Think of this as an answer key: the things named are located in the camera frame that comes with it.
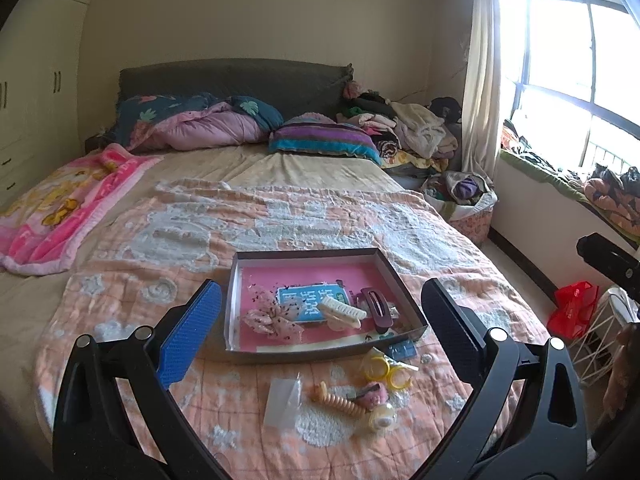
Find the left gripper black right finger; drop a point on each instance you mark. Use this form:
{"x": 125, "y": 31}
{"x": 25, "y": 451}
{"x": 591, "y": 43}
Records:
{"x": 457, "y": 334}

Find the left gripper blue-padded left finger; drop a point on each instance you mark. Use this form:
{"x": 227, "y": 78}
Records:
{"x": 182, "y": 331}

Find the maroon hair clip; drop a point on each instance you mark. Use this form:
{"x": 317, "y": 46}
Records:
{"x": 375, "y": 304}

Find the yellow bangles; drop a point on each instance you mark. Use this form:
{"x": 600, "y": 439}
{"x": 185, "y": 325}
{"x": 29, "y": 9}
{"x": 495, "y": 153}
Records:
{"x": 396, "y": 375}

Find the polka dot mesh bow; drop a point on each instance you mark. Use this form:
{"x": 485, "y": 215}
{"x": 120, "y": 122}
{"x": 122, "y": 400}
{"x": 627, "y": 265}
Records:
{"x": 274, "y": 319}

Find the pink fuzzy hair clip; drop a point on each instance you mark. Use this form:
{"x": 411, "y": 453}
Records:
{"x": 370, "y": 396}

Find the pearl hair claw clip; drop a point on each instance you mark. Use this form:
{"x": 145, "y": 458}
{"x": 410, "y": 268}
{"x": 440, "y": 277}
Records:
{"x": 382, "y": 418}

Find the clear plastic bag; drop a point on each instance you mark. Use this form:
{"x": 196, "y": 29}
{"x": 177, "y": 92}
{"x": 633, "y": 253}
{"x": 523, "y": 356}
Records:
{"x": 283, "y": 403}

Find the cream hair claw clip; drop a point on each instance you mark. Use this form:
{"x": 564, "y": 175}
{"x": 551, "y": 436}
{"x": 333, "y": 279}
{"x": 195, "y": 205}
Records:
{"x": 340, "y": 316}

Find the red plastic bag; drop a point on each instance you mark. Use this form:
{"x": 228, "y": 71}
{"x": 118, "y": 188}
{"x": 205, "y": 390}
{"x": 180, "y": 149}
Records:
{"x": 575, "y": 305}

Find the small blue packet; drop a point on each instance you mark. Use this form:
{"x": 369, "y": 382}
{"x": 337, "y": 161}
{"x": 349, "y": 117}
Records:
{"x": 402, "y": 351}

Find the clothes on window sill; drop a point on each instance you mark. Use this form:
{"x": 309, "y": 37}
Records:
{"x": 613, "y": 197}

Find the peach quilt with white clouds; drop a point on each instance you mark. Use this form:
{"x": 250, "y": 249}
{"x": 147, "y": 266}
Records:
{"x": 157, "y": 252}

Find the dark cardboard box tray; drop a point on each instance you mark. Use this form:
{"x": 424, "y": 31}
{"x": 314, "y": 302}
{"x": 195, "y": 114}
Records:
{"x": 413, "y": 319}

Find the floral laundry basket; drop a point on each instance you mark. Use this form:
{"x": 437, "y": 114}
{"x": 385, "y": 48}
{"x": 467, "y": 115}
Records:
{"x": 465, "y": 201}

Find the beige bed sheet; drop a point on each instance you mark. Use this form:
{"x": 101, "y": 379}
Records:
{"x": 27, "y": 304}

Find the pink cartoon blanket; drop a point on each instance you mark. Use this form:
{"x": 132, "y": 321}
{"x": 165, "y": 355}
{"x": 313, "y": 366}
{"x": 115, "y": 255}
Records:
{"x": 41, "y": 231}

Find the cream curtain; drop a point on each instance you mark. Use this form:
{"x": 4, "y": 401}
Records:
{"x": 481, "y": 97}

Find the pile of clothes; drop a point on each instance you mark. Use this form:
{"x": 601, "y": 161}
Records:
{"x": 411, "y": 137}

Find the pink and navy duvet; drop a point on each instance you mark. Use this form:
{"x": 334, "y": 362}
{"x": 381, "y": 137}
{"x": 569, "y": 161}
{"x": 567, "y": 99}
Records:
{"x": 188, "y": 123}

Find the purple striped pillow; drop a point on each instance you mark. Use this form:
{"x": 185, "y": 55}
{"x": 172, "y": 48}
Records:
{"x": 315, "y": 134}

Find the dark green headboard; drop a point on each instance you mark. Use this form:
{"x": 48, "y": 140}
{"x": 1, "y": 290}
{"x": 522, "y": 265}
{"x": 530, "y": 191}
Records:
{"x": 292, "y": 87}

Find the cream wardrobe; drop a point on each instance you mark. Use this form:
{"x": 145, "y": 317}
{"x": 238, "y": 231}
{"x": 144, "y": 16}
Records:
{"x": 40, "y": 43}

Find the white wire basket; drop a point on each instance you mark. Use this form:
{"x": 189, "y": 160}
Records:
{"x": 593, "y": 353}

